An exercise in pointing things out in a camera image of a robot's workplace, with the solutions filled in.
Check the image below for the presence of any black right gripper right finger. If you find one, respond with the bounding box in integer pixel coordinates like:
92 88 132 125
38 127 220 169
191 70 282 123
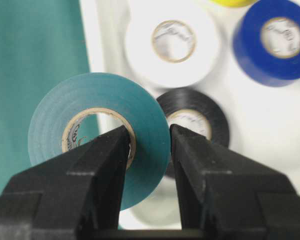
170 124 300 240

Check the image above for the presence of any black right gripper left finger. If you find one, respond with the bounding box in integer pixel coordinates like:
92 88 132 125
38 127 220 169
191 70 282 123
0 126 130 240

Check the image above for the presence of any teal tape roll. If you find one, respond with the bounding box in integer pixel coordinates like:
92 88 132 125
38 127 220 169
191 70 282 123
28 72 171 210

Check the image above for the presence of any black tape roll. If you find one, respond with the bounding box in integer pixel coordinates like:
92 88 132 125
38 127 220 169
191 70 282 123
156 87 230 180

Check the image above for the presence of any blue tape roll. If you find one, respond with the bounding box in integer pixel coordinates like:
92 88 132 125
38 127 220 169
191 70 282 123
233 0 300 87

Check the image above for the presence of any white tape roll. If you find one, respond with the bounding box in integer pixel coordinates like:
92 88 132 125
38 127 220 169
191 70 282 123
125 0 222 88

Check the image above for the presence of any yellow tape roll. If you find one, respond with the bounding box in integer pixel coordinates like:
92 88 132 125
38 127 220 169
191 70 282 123
211 0 257 8

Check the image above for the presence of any white plastic tray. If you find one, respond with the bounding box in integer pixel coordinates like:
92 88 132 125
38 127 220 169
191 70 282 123
78 0 300 231

